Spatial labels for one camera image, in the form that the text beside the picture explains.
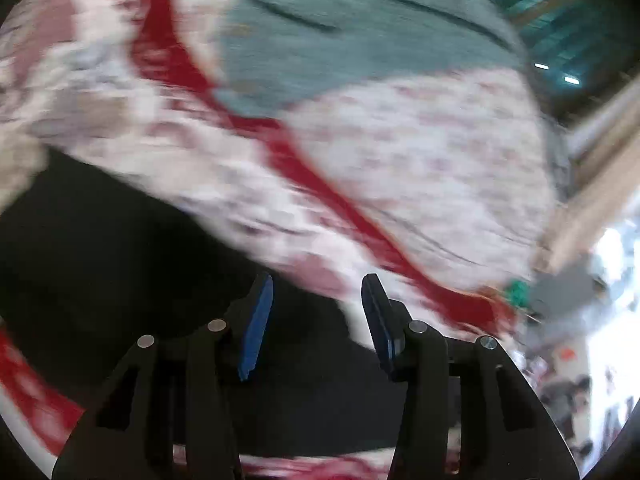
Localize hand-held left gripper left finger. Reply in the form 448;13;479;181
51;272;275;480

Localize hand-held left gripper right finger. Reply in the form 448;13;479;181
361;274;581;480

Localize black pants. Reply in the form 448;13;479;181
0;149;462;462

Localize green yarn bundle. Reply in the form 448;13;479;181
501;280;534;312

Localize white quilt with pink flowers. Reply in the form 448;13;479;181
280;66;572;297

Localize beige cloth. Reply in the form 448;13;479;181
532;85;640;273

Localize teal fleece garment with buttons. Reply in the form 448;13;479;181
214;0;532;120

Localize red and white floral blanket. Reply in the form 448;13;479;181
0;0;526;480

